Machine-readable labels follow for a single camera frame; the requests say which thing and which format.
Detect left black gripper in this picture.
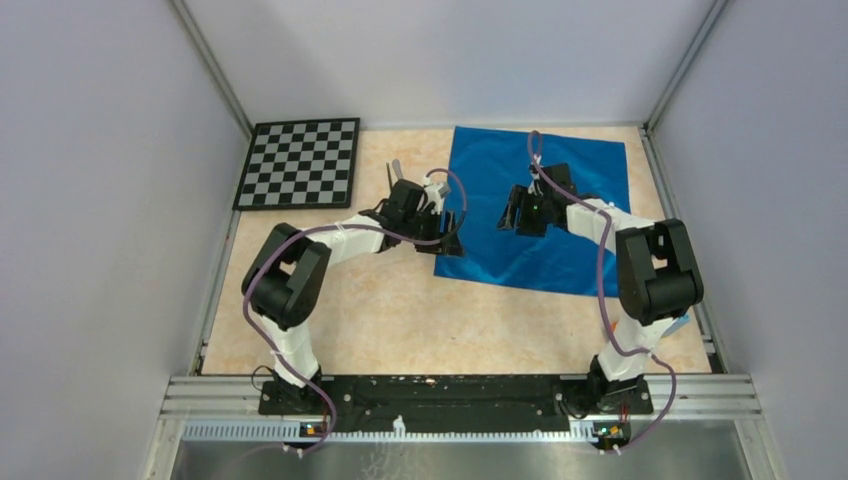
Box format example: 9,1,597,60
402,207,465,257

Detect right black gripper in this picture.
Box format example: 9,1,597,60
496,185,552,238

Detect blue cloth napkin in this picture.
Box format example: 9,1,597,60
434,127,630,296

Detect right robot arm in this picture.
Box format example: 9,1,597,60
497,163,704,418

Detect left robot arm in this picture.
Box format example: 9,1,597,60
241,178,468,414

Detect silver table knife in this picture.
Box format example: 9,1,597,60
391,158,404,180

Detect dark metal fork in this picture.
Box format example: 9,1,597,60
385,162,394,196

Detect black white checkerboard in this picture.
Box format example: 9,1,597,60
232,118,360,211

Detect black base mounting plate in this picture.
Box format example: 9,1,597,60
258,374,654,434

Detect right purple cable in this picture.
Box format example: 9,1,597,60
527,129,678,455

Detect purple cable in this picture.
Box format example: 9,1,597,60
241,166,469,455
527,129,678,455

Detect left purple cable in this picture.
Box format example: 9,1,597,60
241,166,469,455

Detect white toothed cable rail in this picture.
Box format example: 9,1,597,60
181,420,597,444

